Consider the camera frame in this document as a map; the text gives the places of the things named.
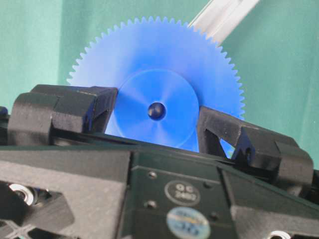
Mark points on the blue plastic gear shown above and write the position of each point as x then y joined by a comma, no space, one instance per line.
164,72

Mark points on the square aluminium profile frame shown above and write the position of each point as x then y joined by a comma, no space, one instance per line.
219,18

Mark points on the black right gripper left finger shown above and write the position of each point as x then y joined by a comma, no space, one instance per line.
46,107

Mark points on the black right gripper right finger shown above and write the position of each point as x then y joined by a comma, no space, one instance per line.
256,146

